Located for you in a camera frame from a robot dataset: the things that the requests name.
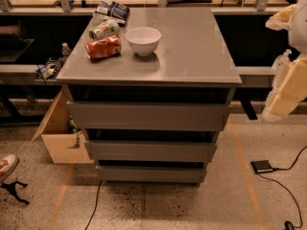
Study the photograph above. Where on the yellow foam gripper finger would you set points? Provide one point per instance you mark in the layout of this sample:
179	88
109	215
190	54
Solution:
281	20
287	93

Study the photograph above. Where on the grey top drawer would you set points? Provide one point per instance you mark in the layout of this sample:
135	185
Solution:
149	116

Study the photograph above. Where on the grey drawer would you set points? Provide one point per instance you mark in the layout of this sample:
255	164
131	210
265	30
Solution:
149	116
150	151
148	174

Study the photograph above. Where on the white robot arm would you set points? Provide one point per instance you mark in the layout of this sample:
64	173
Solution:
297	34

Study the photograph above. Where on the grey drawer cabinet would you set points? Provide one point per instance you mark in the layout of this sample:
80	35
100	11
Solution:
191	65

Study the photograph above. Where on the grey bottom drawer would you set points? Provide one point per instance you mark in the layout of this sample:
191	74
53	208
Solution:
148	174

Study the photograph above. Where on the grey middle drawer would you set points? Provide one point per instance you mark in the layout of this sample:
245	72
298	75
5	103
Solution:
150	151

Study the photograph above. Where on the clear sanitizer pump bottle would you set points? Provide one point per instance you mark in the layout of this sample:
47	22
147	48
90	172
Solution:
280	67

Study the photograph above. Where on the black foot pedal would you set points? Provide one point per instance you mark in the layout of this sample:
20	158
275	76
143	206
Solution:
261	166

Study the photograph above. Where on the white ceramic bowl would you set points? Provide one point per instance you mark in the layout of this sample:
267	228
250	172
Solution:
143	40

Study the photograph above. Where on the blue chip bag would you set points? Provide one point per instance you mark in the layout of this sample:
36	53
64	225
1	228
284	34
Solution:
114	10

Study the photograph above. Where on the orange soda can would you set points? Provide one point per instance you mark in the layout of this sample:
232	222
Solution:
103	48

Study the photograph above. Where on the green white soda can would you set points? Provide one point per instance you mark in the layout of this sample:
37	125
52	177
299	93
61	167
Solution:
104	30

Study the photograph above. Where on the small plastic water bottle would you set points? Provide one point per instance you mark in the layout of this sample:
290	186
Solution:
66	51

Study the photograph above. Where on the cardboard box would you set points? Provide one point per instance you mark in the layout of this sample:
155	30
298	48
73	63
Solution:
63	144

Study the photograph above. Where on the white orange sneaker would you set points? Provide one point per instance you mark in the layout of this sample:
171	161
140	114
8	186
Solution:
7	165

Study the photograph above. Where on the black tripod stand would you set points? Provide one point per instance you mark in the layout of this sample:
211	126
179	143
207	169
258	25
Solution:
11	188

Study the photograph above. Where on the wire basket with items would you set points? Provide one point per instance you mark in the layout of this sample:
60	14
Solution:
49	70

